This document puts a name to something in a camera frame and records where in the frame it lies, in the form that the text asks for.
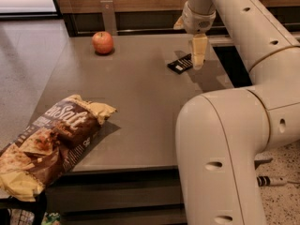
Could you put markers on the left metal bracket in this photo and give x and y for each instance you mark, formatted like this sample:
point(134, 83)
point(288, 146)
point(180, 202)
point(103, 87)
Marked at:
point(108, 16)

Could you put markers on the brown chip bag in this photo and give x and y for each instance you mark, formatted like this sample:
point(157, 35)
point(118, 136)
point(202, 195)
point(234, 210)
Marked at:
point(51, 146)

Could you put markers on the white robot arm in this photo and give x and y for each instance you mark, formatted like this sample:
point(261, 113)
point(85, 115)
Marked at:
point(218, 134)

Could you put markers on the colourful packages under table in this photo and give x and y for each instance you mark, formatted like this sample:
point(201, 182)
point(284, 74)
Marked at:
point(22, 217)

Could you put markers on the striped cable plug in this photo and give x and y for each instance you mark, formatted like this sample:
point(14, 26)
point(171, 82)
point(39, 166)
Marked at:
point(276, 181)

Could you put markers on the grey drawer cabinet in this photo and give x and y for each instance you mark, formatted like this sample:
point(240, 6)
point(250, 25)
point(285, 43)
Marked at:
point(119, 197)

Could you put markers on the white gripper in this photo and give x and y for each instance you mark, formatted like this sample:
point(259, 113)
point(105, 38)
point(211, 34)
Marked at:
point(197, 22)

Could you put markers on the black rxbar chocolate bar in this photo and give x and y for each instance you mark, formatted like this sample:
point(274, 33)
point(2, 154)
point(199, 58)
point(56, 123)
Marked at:
point(181, 65)

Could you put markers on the red apple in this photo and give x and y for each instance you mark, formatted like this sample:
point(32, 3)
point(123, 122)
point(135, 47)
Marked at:
point(102, 42)

